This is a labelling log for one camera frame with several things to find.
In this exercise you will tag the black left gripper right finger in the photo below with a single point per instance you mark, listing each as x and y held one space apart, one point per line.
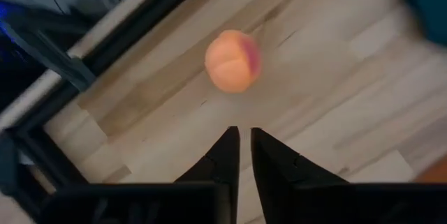
272 161

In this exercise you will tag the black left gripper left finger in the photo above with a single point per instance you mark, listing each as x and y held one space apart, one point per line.
223 161

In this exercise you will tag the peach toy fruit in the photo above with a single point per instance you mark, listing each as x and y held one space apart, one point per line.
230 63

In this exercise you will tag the orange cloth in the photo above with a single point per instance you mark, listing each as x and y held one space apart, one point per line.
436 173

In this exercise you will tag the teal cloth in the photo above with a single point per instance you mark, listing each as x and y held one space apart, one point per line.
429 4

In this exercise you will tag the black aluminium table frame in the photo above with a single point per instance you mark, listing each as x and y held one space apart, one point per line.
139 20

